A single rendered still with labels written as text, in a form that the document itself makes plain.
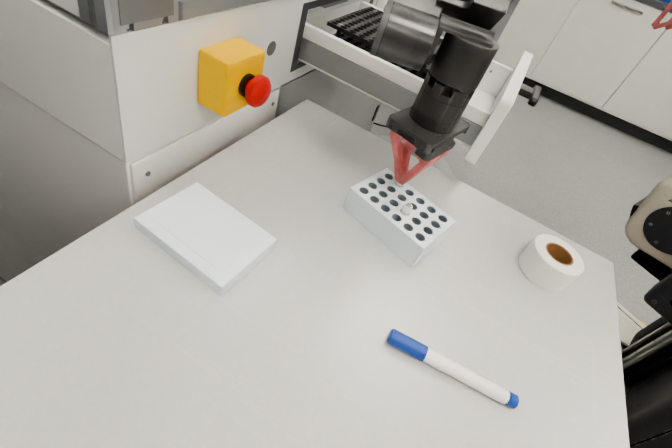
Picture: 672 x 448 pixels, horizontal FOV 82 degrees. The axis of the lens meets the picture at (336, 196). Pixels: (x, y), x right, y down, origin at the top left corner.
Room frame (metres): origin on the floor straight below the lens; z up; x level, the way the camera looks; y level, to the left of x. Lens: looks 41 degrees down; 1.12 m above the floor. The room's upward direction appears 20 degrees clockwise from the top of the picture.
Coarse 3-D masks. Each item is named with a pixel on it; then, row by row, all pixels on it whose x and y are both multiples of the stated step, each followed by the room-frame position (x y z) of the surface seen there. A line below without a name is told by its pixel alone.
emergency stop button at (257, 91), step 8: (256, 80) 0.41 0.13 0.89; (264, 80) 0.41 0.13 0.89; (248, 88) 0.40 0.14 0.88; (256, 88) 0.40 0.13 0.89; (264, 88) 0.41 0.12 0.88; (248, 96) 0.39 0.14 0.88; (256, 96) 0.40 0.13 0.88; (264, 96) 0.41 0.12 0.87; (248, 104) 0.40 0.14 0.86; (256, 104) 0.40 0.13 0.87
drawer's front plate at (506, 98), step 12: (528, 60) 0.74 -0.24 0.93; (516, 72) 0.65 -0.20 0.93; (504, 84) 0.79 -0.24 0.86; (516, 84) 0.60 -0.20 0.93; (504, 96) 0.53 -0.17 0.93; (516, 96) 0.55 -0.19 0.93; (492, 108) 0.64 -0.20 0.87; (504, 108) 0.52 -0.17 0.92; (492, 120) 0.52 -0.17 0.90; (480, 132) 0.53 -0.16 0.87; (492, 132) 0.52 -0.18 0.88; (480, 144) 0.52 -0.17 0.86; (468, 156) 0.52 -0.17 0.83
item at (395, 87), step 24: (360, 0) 0.87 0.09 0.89; (312, 24) 0.68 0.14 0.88; (312, 48) 0.62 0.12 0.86; (336, 48) 0.61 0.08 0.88; (336, 72) 0.61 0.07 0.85; (360, 72) 0.59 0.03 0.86; (384, 72) 0.59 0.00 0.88; (408, 72) 0.59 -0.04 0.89; (504, 72) 0.78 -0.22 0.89; (384, 96) 0.58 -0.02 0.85; (408, 96) 0.57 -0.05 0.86; (480, 96) 0.75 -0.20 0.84; (480, 120) 0.54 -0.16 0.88
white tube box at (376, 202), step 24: (360, 192) 0.39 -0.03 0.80; (384, 192) 0.41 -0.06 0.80; (408, 192) 0.44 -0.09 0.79; (360, 216) 0.38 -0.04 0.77; (384, 216) 0.37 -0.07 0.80; (408, 216) 0.38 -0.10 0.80; (432, 216) 0.40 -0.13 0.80; (384, 240) 0.36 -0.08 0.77; (408, 240) 0.34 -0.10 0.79; (432, 240) 0.35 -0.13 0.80; (408, 264) 0.34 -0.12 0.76
